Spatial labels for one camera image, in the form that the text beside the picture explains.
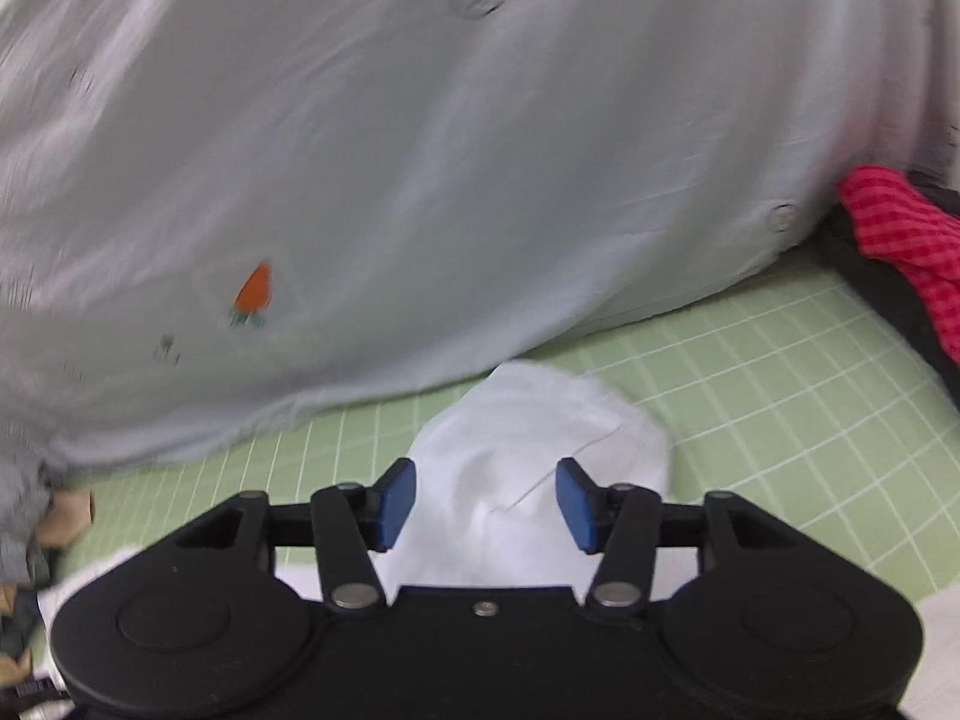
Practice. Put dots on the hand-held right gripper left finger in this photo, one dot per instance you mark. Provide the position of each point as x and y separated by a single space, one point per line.
396 506

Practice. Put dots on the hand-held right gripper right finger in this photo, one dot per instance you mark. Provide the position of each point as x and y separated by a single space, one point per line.
577 506

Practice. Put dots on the white pants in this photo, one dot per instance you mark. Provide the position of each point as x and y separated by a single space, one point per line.
525 420

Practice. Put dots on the green checked bed sheet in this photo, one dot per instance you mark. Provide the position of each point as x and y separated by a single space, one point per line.
750 405

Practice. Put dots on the beige garment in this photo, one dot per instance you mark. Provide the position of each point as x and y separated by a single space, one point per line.
67 517

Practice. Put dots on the carrot print grey quilt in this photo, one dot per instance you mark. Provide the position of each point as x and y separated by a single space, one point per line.
450 165

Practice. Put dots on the black cloth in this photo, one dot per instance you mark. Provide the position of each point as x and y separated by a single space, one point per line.
877 292

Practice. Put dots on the grey garment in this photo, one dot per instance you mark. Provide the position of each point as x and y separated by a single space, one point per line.
19 510

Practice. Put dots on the red checked cloth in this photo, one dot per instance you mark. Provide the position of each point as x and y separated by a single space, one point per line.
900 232

